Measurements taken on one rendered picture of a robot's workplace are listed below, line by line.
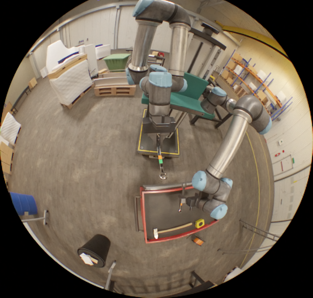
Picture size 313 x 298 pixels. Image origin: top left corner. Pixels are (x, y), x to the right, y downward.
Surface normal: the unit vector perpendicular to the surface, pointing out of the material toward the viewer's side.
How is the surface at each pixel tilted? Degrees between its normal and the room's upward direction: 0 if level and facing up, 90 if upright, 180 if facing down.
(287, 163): 90
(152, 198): 0
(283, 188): 90
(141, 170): 0
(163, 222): 0
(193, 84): 90
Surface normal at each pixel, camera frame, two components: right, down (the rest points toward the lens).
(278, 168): -0.98, -0.04
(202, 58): -0.04, 0.90
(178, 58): -0.04, 0.70
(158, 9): 0.36, 0.92
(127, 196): 0.19, -0.42
